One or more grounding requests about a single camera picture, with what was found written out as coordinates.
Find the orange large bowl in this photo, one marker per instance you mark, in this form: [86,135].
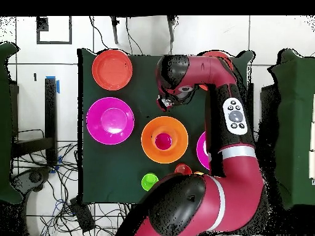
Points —
[147,137]

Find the crimson plastic cup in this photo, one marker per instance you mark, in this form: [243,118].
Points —
[163,141]

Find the red shallow bowl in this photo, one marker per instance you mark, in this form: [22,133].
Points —
[112,70]
[217,53]

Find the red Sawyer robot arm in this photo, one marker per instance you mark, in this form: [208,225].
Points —
[241,177]

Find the dark green tablecloth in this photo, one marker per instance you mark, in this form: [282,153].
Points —
[147,98]

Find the pink large bowl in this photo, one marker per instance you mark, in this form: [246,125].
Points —
[110,120]
[200,150]

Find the red-orange plastic cup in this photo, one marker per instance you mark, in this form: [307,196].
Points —
[182,169]

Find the black stand leg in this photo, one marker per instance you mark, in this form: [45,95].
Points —
[114,32]
[171,29]

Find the yellow plastic cup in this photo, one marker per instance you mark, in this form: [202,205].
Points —
[198,173]

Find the green plastic cup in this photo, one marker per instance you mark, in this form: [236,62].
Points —
[149,183]

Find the blue tape strip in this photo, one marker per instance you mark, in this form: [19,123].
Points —
[58,87]

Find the green cloth covered table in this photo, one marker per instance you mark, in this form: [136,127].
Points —
[6,123]
[295,123]

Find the black power box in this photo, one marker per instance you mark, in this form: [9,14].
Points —
[82,215]

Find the black frame stand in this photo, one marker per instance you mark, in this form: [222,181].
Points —
[51,110]

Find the black pedestal foot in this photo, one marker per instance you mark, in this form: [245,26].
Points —
[35,177]

